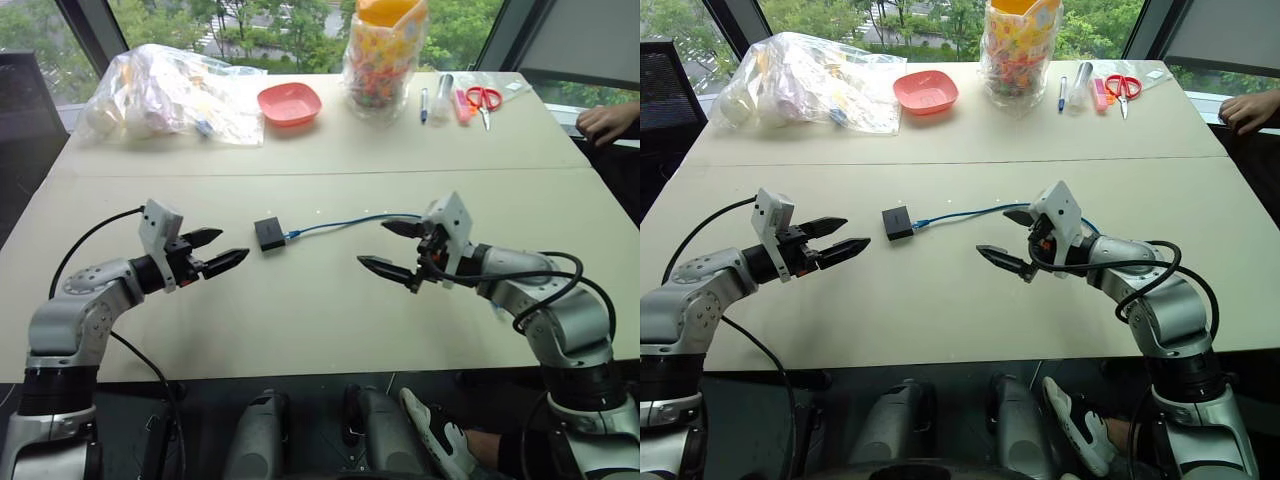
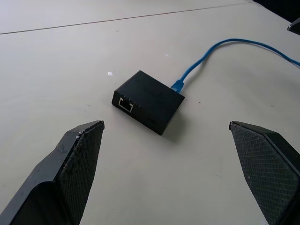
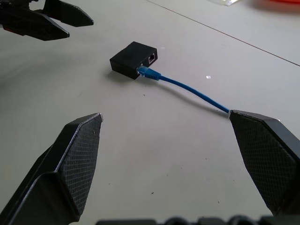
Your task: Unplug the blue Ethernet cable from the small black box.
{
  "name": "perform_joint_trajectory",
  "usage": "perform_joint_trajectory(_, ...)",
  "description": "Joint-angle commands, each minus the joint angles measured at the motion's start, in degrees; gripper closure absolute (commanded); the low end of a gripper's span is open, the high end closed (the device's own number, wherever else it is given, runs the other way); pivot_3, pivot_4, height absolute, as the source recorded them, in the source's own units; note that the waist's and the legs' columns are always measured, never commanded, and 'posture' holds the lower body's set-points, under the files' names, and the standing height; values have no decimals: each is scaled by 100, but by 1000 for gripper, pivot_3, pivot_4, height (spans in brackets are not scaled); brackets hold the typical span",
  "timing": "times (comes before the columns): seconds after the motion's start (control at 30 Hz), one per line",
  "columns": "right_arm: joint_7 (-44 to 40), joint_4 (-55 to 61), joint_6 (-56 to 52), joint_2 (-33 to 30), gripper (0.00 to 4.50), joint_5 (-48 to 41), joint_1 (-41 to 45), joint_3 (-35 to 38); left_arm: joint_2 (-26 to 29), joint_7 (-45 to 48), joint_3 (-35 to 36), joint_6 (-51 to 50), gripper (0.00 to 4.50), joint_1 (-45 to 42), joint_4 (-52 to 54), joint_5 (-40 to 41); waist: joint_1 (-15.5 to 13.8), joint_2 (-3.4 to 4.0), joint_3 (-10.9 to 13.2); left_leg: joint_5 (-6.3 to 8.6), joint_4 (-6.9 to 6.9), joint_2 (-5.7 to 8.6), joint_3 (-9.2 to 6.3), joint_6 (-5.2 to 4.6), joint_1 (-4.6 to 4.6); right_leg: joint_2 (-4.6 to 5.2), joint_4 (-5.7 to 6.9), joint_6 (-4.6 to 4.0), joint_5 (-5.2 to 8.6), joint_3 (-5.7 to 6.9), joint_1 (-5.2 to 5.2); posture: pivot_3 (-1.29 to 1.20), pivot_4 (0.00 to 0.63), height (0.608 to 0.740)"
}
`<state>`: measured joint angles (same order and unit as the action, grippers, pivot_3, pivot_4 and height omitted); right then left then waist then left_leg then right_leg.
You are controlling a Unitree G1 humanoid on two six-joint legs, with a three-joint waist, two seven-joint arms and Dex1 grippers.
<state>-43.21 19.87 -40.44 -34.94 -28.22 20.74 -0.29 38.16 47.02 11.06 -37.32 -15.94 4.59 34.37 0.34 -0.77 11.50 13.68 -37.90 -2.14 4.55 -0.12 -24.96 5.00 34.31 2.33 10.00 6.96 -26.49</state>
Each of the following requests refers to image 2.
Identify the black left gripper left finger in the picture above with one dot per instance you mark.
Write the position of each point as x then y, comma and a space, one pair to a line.
70, 168

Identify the black network box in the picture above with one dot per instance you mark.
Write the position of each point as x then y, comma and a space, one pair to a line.
150, 100

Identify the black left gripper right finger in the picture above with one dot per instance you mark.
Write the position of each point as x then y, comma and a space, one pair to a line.
264, 164

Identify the dark grey object corner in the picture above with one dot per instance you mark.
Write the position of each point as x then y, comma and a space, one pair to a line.
294, 26

